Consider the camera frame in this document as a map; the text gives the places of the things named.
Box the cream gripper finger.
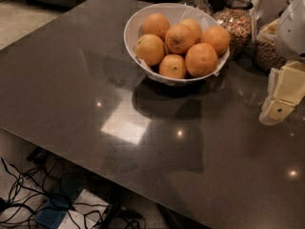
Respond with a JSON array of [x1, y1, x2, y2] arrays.
[[259, 68, 295, 126]]

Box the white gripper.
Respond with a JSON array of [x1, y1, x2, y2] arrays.
[[274, 0, 305, 105]]

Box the white bowl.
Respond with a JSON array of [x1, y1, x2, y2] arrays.
[[124, 3, 230, 86]]

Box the glass jar of cereal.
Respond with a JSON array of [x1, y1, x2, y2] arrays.
[[254, 0, 293, 72]]

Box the white paper tag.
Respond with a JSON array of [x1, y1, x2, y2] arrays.
[[250, 0, 261, 42]]

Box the glass jar of nuts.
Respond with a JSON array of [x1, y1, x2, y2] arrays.
[[214, 0, 253, 59]]

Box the black floor cables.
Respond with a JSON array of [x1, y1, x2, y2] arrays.
[[0, 150, 147, 229]]

